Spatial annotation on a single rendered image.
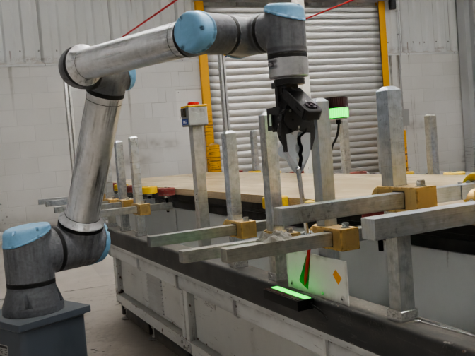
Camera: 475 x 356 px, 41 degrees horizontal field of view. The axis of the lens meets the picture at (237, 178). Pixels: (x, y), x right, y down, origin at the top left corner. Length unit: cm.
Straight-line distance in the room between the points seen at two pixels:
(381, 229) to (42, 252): 136
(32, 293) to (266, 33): 110
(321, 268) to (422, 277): 24
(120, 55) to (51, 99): 777
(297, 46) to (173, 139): 823
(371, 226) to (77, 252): 138
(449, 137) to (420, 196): 1066
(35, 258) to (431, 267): 117
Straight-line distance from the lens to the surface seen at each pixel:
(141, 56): 156
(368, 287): 175
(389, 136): 126
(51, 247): 207
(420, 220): 92
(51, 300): 207
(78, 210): 208
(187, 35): 141
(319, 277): 152
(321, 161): 147
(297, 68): 141
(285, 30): 142
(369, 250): 172
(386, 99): 126
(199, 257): 157
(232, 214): 191
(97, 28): 959
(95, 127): 196
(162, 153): 955
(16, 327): 199
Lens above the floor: 108
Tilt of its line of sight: 3 degrees down
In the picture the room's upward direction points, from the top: 4 degrees counter-clockwise
